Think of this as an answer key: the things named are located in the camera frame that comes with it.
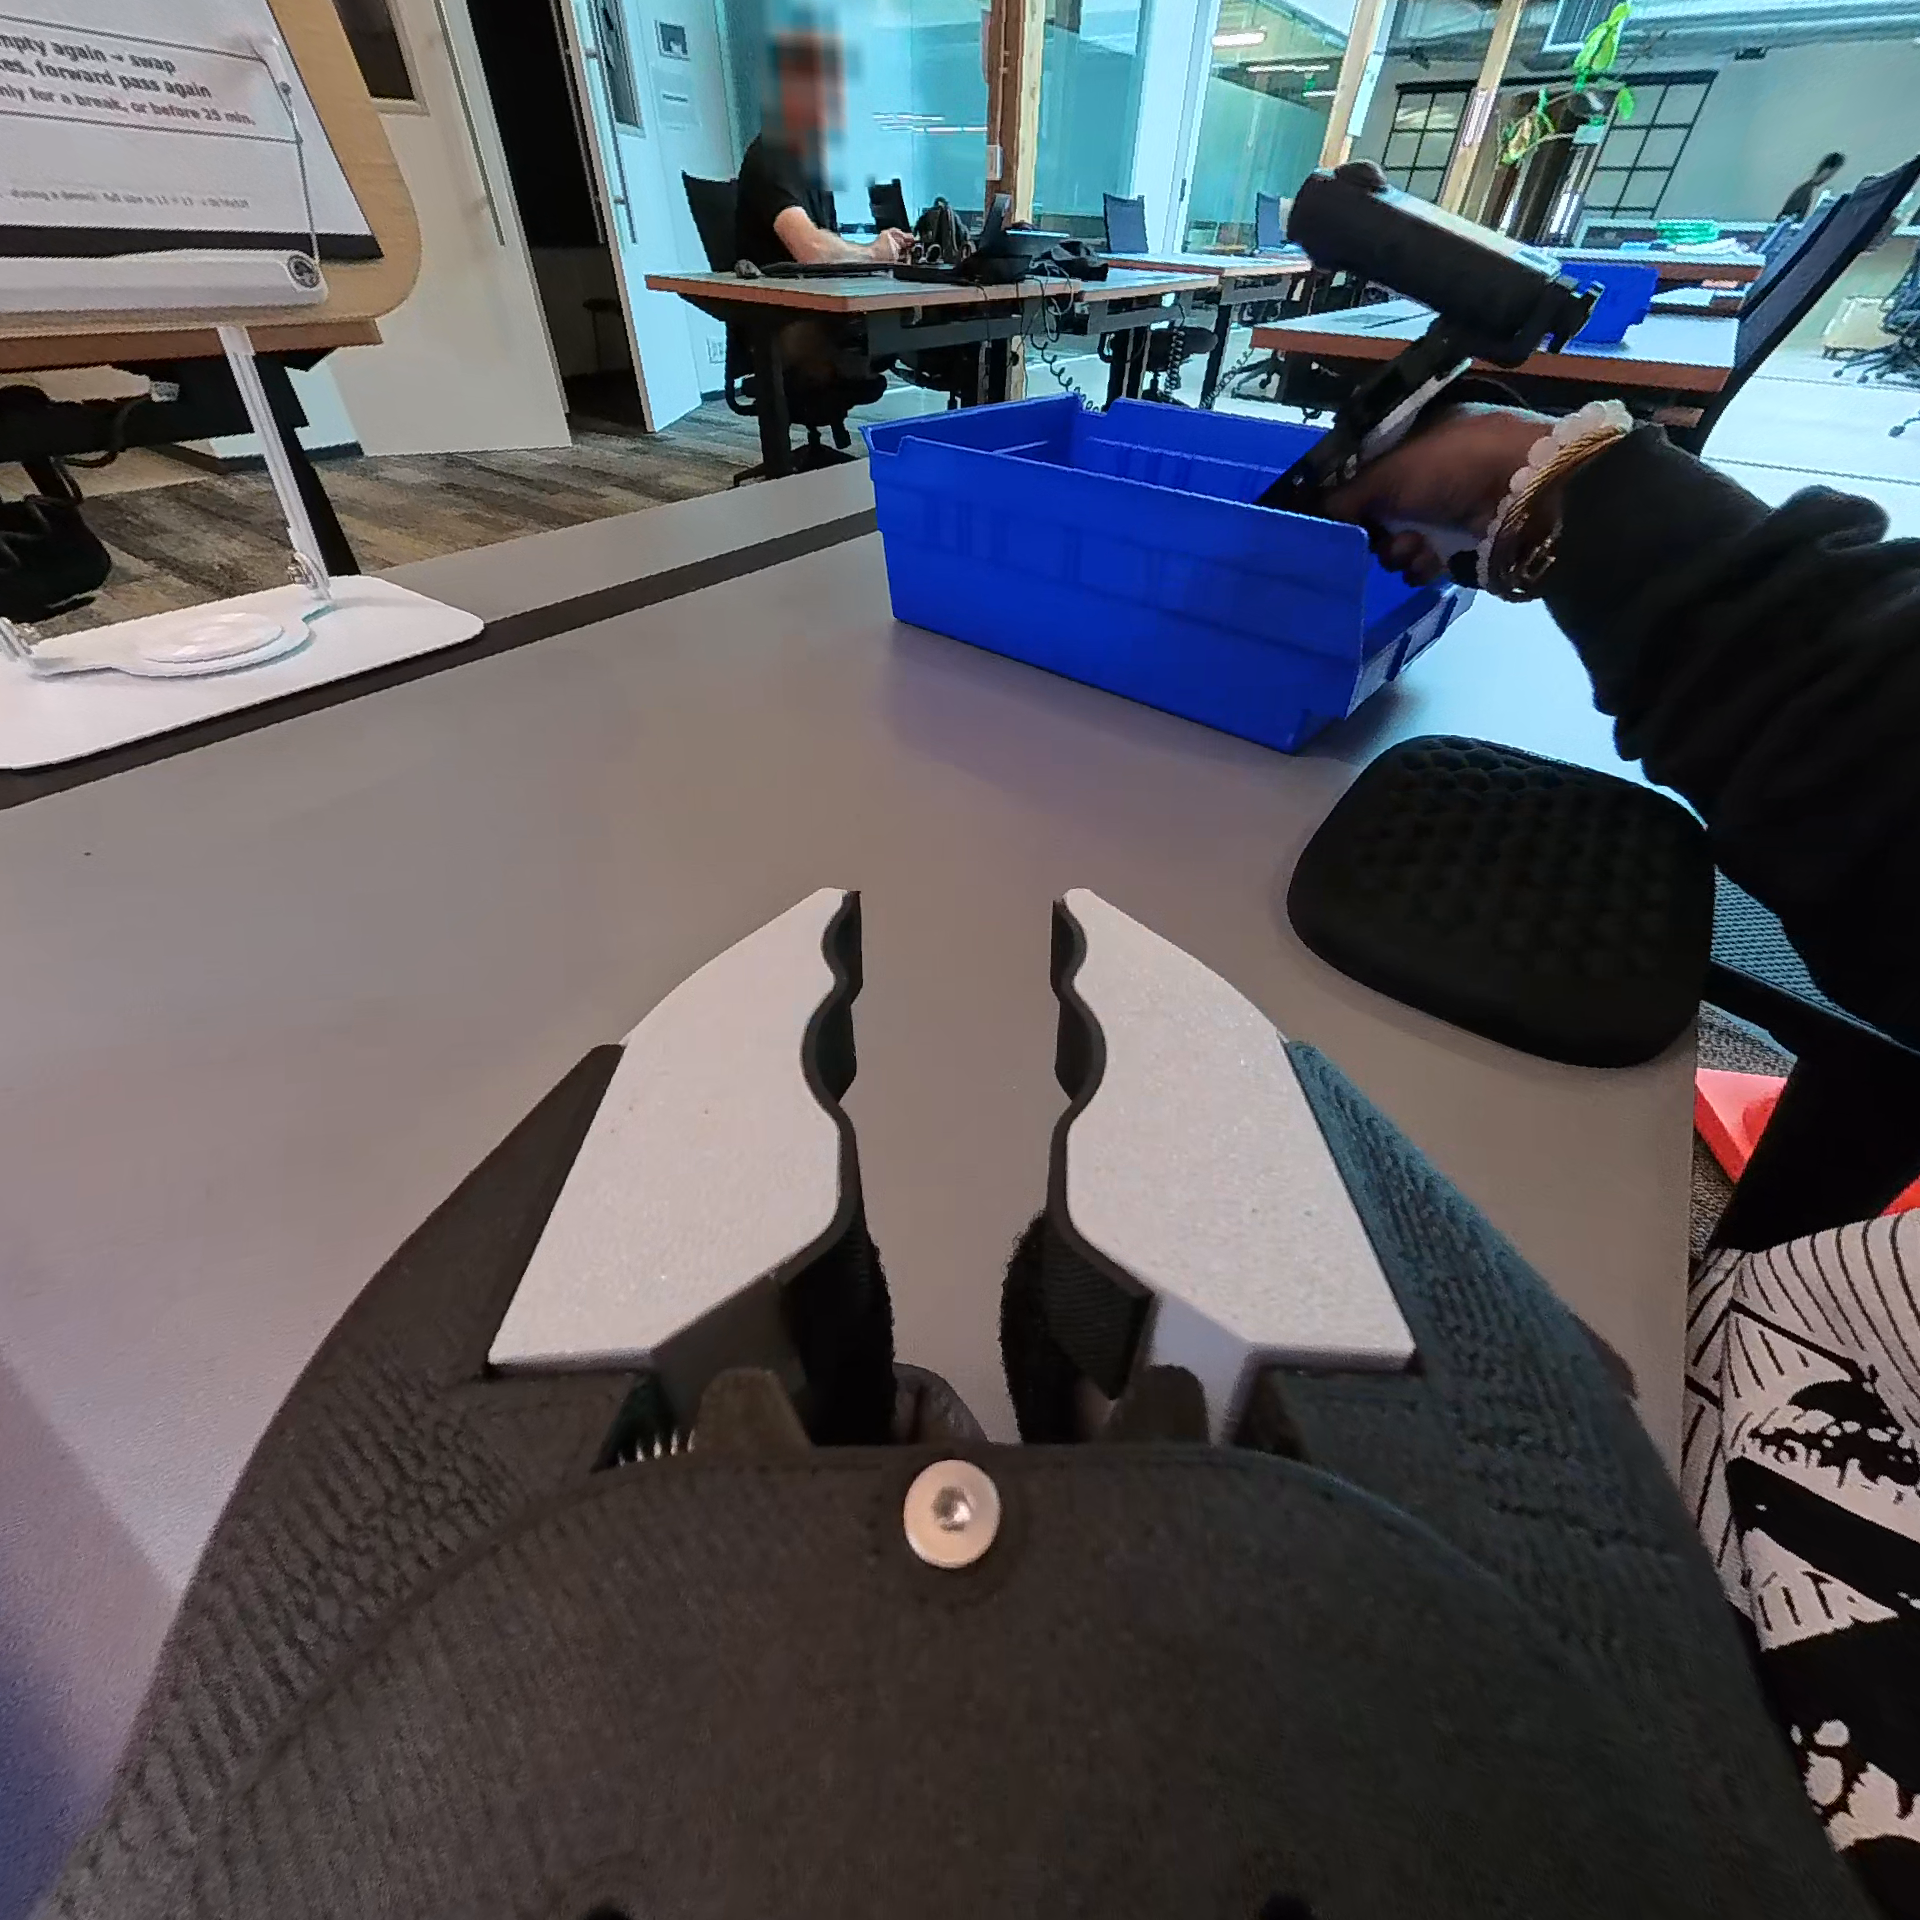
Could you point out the white sign stand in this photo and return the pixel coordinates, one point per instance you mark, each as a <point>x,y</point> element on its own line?
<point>210,645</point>

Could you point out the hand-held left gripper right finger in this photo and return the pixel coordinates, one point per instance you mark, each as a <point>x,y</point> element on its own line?
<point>1205,1204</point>

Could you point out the wooden office desk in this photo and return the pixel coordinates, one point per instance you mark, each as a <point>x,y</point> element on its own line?
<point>871,293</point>
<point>1620,347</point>

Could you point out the black round cushion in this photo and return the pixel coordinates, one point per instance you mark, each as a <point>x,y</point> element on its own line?
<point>1502,901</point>

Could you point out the instruction sign board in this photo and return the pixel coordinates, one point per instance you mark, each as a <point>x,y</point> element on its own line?
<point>179,153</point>

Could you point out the blue plastic bin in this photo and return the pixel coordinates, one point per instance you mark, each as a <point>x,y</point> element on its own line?
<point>1612,300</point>
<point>1112,586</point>

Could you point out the green plant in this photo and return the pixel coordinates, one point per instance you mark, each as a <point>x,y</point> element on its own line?
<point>1578,78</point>

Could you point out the person's right forearm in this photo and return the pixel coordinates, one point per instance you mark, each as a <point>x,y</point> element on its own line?
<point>1773,692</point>

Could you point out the black printed shirt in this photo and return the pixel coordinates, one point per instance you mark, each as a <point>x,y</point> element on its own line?
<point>1815,1501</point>

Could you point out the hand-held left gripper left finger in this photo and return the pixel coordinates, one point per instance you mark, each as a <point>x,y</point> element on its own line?
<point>692,1204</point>

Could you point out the small red object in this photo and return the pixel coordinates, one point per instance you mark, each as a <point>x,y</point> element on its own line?
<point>1748,1126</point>

